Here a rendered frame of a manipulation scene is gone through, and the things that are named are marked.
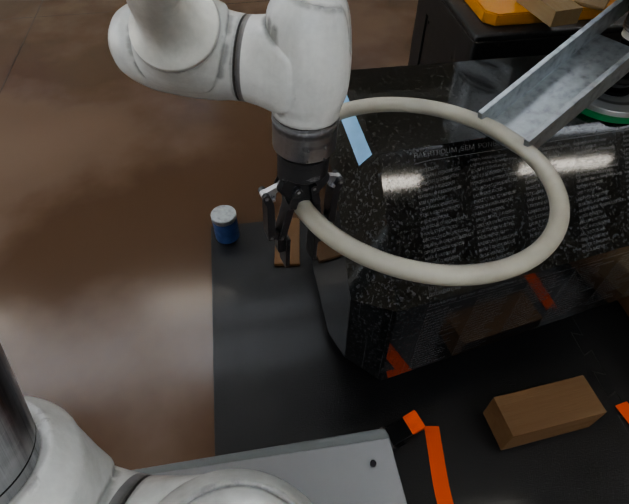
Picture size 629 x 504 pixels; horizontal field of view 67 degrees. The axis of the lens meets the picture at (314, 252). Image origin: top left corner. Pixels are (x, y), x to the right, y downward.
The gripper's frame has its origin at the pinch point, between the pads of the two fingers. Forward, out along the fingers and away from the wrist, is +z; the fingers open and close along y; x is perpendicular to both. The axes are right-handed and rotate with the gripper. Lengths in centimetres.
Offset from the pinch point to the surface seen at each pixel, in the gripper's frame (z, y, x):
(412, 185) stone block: 5.1, 31.6, 12.4
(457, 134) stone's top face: -1.4, 44.9, 18.1
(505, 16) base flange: 1, 104, 74
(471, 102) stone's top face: -2, 55, 27
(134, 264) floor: 88, -32, 87
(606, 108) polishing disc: -6, 78, 10
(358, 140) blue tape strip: 2.0, 25.4, 27.1
